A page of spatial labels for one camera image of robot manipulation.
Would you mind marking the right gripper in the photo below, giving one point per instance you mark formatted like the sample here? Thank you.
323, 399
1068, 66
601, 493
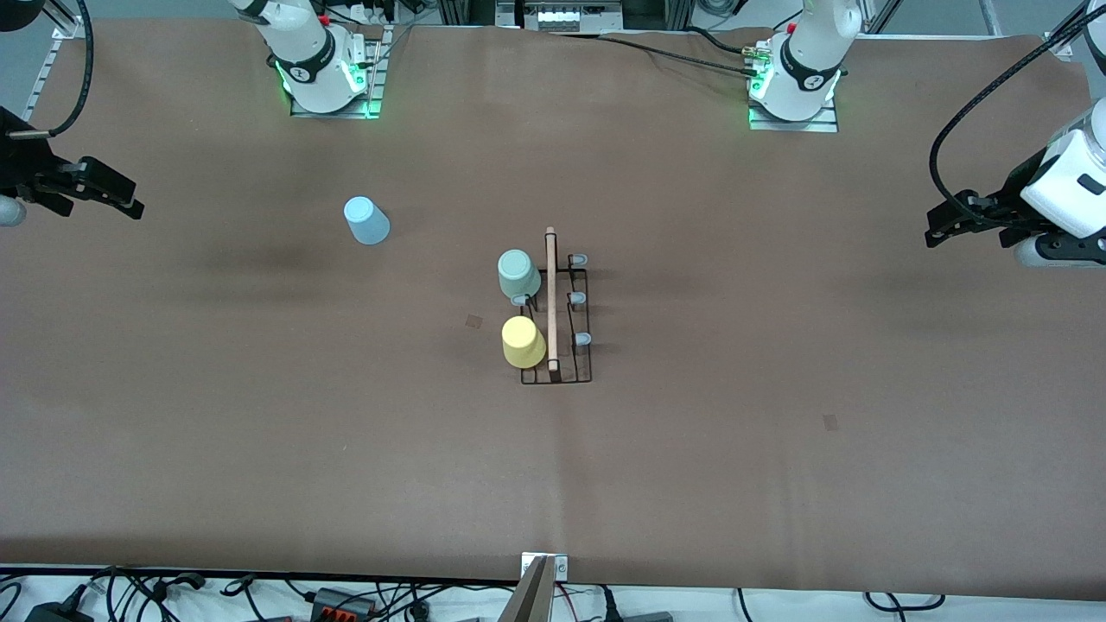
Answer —
19, 167

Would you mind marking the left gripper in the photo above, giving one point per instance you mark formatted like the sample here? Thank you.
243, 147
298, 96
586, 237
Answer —
1007, 204

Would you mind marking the pale green plastic cup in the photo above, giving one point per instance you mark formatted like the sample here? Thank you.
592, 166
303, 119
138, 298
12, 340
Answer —
518, 275

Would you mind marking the yellow plastic cup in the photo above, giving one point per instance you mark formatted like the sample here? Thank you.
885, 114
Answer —
523, 343

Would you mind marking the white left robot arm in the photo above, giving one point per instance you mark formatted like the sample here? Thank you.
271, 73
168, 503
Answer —
808, 60

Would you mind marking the light blue plastic cup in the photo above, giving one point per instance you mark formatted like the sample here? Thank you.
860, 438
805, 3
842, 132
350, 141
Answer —
367, 223

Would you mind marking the aluminium corner profile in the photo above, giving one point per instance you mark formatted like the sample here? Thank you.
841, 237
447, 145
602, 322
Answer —
1058, 41

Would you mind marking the white power strip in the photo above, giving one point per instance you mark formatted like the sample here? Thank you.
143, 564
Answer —
376, 12

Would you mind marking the black power adapter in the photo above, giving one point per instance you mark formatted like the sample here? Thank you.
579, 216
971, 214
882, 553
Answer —
56, 613

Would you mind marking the black orange connector box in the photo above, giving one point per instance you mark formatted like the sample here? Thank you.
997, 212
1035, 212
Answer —
341, 606

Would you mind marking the brown table cover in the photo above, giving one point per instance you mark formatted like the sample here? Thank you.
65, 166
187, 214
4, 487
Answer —
553, 475

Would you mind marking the aluminium edge rail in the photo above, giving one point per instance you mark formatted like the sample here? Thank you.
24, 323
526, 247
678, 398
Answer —
43, 73

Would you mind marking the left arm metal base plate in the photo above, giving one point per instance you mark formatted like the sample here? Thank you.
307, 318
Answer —
821, 126

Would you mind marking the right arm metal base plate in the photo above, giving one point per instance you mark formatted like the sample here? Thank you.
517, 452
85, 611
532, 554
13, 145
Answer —
377, 86

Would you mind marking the white socket strip on frame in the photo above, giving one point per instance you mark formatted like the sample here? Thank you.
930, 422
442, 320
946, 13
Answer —
566, 15

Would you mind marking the metal camera bracket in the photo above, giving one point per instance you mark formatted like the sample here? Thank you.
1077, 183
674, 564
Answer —
560, 567

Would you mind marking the grey camera support beam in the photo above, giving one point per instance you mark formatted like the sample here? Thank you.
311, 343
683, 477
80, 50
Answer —
529, 600

